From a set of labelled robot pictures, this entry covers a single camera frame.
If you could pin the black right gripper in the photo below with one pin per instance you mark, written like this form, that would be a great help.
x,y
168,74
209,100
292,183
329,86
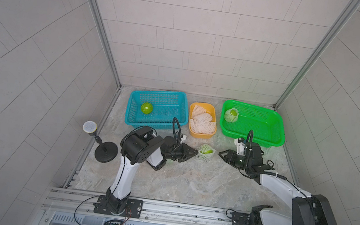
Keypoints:
x,y
229,153

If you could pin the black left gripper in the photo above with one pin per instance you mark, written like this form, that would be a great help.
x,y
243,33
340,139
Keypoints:
x,y
184,151

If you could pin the white foam net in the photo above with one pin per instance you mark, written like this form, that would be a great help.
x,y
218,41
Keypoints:
x,y
228,118
205,158

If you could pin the dark green netted custard apple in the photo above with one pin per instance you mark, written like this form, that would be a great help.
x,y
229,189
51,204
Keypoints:
x,y
206,149

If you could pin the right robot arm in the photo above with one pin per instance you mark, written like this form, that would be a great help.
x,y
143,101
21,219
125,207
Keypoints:
x,y
306,208

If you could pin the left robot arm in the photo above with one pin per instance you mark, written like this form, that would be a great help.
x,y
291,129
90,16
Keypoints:
x,y
143,144

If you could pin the pile of foam nets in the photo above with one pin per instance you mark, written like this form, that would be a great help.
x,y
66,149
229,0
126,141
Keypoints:
x,y
201,121

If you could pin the green custard apple in basket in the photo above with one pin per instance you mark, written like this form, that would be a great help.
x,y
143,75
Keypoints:
x,y
146,108

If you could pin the yellow plastic tub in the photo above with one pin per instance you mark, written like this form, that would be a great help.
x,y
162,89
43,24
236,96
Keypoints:
x,y
211,110

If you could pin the green plastic basket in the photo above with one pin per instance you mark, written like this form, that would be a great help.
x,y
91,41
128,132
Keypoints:
x,y
266,124

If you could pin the teal plastic basket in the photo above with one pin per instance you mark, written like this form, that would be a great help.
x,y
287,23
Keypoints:
x,y
167,106

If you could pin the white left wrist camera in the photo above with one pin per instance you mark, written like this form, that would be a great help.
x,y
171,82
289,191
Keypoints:
x,y
183,138

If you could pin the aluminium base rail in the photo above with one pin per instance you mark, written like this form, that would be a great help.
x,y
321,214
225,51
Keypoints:
x,y
77,207

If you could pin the aluminium corner post right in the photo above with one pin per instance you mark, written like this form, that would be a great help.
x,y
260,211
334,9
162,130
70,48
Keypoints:
x,y
339,23

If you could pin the aluminium corner post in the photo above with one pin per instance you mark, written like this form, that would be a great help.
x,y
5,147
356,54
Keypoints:
x,y
339,23
103,39

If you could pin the aluminium corner post left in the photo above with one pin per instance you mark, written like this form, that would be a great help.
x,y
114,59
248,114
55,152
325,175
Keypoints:
x,y
103,39

